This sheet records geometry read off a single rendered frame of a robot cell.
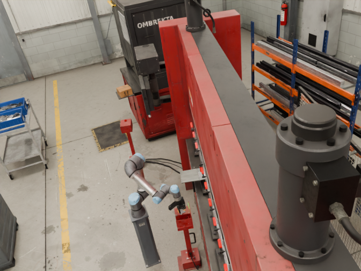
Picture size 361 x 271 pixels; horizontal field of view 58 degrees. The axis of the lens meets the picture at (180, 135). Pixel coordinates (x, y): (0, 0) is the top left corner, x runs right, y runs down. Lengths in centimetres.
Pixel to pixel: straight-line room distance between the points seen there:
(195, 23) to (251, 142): 187
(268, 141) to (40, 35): 868
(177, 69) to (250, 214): 267
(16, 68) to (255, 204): 919
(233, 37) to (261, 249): 283
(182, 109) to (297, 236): 303
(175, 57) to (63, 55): 656
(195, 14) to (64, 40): 694
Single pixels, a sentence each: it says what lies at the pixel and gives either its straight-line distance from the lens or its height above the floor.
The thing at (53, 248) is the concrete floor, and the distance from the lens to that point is 459.
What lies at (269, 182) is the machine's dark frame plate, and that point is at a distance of 133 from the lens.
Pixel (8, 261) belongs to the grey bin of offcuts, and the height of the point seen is 15.
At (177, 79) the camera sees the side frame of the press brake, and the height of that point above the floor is 170.
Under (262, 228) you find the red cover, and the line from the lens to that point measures 118.
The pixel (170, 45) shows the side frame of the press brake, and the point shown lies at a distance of 358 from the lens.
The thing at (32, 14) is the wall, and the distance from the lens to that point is 969.
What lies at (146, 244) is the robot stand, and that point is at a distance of 369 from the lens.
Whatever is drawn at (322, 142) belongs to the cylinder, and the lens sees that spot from 84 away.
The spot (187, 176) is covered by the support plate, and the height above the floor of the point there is 100.
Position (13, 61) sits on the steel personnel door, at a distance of 997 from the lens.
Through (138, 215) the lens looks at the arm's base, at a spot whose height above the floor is 81.
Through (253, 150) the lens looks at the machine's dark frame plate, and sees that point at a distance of 149.
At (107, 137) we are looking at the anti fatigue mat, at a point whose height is 2.
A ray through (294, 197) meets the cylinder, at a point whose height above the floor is 255.
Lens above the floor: 320
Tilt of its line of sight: 34 degrees down
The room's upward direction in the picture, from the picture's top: 9 degrees counter-clockwise
